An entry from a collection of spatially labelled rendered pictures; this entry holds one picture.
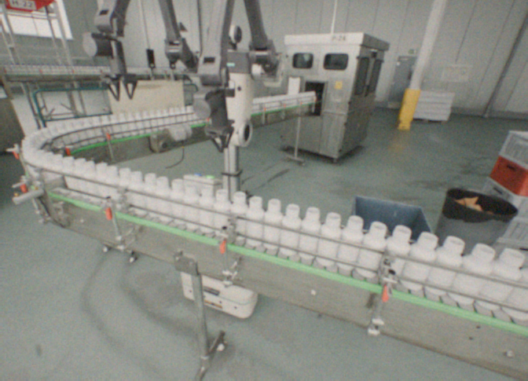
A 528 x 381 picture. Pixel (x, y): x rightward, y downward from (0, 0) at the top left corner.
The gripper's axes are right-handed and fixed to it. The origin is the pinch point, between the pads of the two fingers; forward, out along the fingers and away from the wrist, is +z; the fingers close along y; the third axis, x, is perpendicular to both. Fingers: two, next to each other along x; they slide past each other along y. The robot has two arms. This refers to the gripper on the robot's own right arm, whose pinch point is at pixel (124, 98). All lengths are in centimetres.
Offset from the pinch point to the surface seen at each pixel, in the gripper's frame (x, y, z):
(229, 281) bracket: 58, 26, 50
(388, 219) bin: 114, -44, 55
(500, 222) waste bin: 204, -120, 81
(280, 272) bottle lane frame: 74, 21, 45
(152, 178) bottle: 22.6, 15.3, 24.3
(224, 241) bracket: 57, 27, 33
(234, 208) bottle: 56, 17, 28
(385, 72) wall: 204, -1183, -16
